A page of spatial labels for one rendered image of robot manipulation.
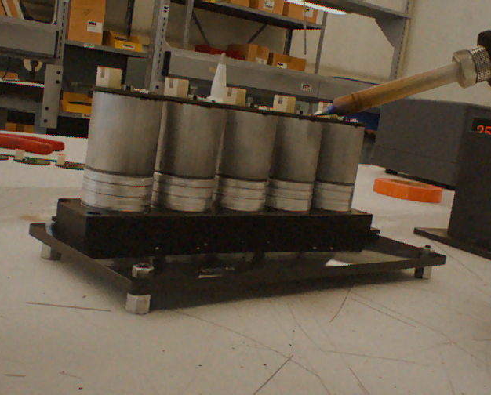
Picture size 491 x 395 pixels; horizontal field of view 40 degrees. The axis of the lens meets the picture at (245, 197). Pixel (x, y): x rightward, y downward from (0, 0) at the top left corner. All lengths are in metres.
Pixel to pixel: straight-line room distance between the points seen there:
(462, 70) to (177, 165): 0.12
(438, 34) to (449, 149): 5.68
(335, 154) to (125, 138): 0.11
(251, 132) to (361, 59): 6.02
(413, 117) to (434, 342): 0.61
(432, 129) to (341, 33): 5.34
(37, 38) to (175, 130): 2.36
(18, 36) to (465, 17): 4.44
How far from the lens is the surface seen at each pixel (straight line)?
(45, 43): 2.60
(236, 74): 2.95
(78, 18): 4.46
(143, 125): 0.23
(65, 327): 0.18
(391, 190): 0.60
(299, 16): 5.24
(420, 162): 0.79
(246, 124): 0.26
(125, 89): 0.23
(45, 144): 0.54
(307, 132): 0.28
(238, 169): 0.26
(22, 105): 2.66
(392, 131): 0.84
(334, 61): 6.07
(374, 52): 6.38
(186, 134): 0.24
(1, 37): 2.56
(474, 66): 0.29
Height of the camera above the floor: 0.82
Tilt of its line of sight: 8 degrees down
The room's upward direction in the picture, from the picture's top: 8 degrees clockwise
